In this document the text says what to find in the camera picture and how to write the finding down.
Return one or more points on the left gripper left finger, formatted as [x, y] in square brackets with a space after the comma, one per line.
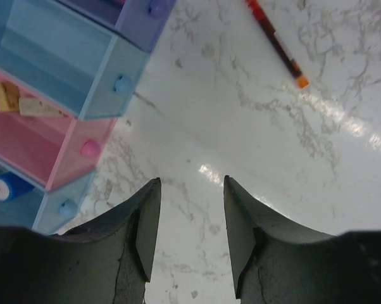
[108, 259]

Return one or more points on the tan cork eraser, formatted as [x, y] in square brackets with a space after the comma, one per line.
[9, 97]

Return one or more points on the pastel four-compartment drawer organizer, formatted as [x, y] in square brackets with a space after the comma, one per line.
[84, 58]

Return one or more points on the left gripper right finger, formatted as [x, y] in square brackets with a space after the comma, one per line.
[276, 260]

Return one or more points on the red pen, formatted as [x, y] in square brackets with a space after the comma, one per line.
[277, 43]

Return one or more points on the blue-capped small bottle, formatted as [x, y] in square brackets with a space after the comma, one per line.
[12, 186]

